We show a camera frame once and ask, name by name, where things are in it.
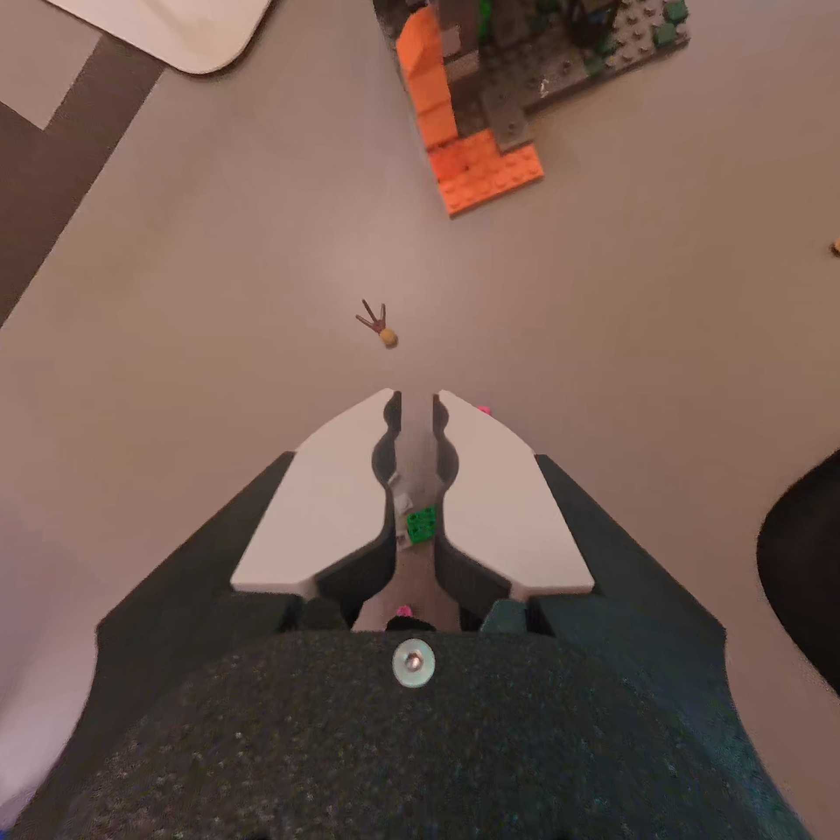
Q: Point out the grey brick castle model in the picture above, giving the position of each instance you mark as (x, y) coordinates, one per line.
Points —
(499, 98)

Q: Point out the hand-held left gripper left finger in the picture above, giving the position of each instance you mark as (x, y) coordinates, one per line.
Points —
(315, 512)

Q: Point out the white book stand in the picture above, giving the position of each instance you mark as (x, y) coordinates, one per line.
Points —
(184, 33)

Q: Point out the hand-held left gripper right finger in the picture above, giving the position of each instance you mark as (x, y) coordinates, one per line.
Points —
(518, 512)

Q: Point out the cluster of small loose pieces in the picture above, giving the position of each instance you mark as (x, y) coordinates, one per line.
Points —
(420, 525)

